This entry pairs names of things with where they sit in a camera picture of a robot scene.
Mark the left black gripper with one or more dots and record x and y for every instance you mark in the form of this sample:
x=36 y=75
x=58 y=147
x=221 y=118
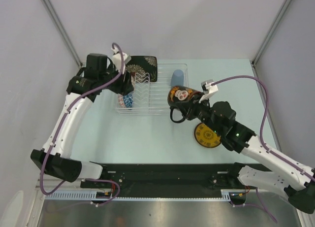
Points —
x=124 y=87

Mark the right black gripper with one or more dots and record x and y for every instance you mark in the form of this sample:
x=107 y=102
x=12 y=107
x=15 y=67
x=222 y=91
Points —
x=191 y=113

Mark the blue patterned bowl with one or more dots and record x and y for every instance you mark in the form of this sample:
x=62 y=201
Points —
x=126 y=101

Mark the red black mug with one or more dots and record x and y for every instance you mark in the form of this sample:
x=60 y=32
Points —
x=182 y=99

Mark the black floral square plate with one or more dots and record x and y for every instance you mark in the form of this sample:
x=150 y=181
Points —
x=143 y=68

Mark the light blue cup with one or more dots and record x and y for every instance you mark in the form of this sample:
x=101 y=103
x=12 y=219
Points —
x=177 y=78

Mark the clear wire dish rack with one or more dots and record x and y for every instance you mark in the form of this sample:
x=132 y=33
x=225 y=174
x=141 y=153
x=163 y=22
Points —
x=150 y=98

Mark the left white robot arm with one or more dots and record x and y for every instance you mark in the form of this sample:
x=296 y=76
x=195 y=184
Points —
x=54 y=158

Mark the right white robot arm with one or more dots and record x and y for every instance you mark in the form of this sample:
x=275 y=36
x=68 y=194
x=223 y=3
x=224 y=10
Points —
x=286 y=177

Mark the yellow black saucer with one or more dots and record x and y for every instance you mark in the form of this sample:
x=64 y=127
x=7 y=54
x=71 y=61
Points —
x=206 y=137

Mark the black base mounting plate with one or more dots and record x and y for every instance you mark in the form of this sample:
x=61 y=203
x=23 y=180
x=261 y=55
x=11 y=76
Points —
x=186 y=181

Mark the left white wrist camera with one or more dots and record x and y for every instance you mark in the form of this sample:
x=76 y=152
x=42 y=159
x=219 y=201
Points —
x=120 y=60

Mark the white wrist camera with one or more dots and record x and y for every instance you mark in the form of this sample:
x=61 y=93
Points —
x=120 y=60
x=209 y=89

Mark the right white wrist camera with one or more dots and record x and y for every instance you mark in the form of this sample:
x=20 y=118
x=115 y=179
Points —
x=209 y=89

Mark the left aluminium corner post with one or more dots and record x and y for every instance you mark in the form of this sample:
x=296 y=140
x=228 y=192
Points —
x=48 y=5

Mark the aluminium corner post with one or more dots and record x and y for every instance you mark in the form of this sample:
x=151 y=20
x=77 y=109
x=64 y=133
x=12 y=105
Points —
x=272 y=30
x=48 y=5

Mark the white slotted cable duct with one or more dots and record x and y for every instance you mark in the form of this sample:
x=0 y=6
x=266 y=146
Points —
x=104 y=196

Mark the right aluminium corner post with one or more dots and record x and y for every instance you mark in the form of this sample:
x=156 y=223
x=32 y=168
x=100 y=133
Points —
x=272 y=30

